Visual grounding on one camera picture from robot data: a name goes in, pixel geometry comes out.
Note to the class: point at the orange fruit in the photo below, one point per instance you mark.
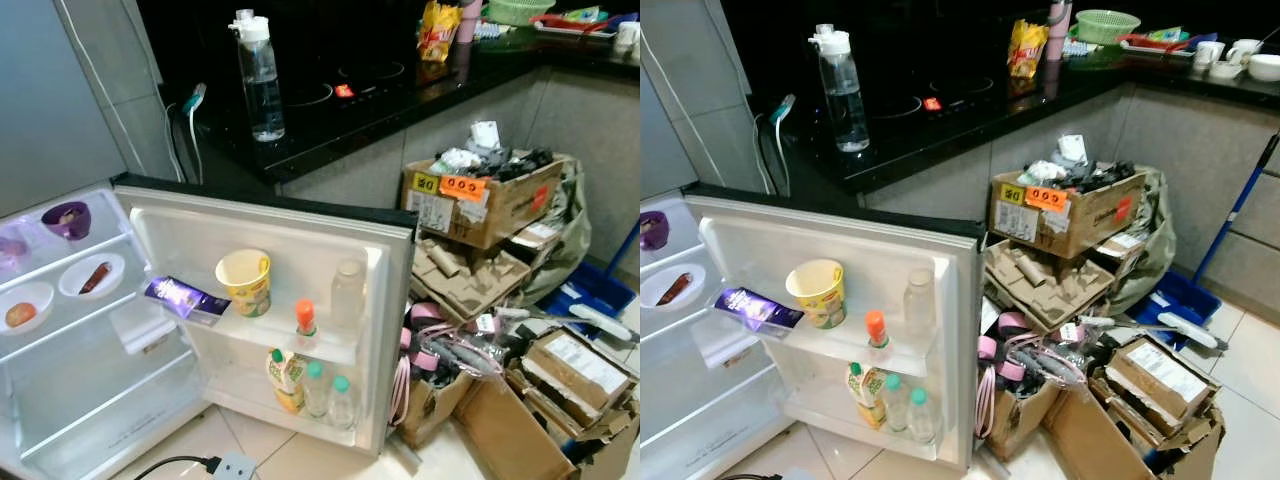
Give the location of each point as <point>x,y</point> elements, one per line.
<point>20,315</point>

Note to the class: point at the green plastic basket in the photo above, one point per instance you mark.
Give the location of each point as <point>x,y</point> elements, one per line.
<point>1108,27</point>
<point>520,12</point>

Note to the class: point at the cardboard box with orange sticker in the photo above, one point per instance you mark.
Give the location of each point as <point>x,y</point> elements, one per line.
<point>1085,215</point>
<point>500,205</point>

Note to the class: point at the red tray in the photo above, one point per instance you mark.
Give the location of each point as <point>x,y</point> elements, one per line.
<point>560,25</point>
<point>1150,43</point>

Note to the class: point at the moulded cardboard pulp tray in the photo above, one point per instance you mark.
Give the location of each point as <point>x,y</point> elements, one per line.
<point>470,280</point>
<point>1045,285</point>

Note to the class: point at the clear fridge door shelf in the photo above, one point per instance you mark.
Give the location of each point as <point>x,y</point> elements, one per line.
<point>260,415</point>
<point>830,348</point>
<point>250,335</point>
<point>820,425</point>

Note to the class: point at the purple chocolate packet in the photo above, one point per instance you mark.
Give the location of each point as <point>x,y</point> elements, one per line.
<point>185,298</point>
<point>758,310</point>

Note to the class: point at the white bowl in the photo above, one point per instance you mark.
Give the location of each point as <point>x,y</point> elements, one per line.
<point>655,298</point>
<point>70,285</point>
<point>40,300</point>
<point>1265,68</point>

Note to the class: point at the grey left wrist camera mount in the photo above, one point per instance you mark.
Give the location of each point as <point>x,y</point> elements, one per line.
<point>235,468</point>

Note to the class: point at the grey green bag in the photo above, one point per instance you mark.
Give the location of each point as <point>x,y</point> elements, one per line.
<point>575,220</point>
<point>1160,225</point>

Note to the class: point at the white lidded tray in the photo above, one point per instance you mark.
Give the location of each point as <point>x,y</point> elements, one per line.
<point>725,340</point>
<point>145,328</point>

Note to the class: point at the pink tumbler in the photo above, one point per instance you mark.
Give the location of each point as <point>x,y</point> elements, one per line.
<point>468,20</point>
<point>1058,30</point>

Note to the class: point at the glass fridge shelf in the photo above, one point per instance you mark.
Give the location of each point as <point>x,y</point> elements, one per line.
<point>135,295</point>
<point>100,240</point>

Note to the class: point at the large open cardboard box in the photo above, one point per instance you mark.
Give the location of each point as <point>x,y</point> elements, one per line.
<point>1090,445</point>
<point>510,440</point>

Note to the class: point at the white mug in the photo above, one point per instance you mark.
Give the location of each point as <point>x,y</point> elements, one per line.
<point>628,37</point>
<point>1242,51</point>
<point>1208,54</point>

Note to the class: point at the clear spray water bottle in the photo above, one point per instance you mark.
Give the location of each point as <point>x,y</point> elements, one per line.
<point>845,100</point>
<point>262,90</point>

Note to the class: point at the purple cup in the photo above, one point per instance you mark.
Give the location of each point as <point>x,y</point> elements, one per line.
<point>68,222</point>
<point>653,230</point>

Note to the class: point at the black induction hob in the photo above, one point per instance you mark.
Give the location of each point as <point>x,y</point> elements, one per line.
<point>345,85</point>
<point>930,97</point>

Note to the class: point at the black kitchen countertop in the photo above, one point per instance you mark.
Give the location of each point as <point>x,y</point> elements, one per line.
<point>980,135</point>
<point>400,120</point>

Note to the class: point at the green capped water bottle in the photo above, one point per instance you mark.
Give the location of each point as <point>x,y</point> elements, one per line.
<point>920,416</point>
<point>342,403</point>
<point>893,402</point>
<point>315,390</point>

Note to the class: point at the brown sausage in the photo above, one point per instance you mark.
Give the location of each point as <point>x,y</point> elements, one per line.
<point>95,278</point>
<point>674,289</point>

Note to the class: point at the clear white capped bottle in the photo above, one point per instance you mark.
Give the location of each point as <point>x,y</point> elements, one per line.
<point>348,295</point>
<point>920,303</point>

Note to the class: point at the yellow noodle cup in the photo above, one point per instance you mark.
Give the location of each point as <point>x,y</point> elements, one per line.
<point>817,300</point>
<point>245,290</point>

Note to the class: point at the grey fridge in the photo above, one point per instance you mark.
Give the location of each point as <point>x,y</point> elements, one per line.
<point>665,120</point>
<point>60,100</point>

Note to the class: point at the small orange capped bottle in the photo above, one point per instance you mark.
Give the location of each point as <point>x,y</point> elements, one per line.
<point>876,328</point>
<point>305,318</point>

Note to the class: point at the yellow snack packet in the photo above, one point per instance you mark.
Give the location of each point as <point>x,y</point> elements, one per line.
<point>1028,50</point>
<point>438,35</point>

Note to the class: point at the blue dustpan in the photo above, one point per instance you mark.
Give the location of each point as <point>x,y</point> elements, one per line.
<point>595,290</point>
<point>1185,300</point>

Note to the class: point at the grey kitchen cabinet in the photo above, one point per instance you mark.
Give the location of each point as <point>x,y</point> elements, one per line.
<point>1250,250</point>

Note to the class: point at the white brush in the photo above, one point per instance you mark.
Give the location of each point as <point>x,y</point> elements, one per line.
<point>600,322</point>
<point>1190,332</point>

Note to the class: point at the grey fridge door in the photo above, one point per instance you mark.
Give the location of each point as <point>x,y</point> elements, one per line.
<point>880,250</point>
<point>300,230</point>

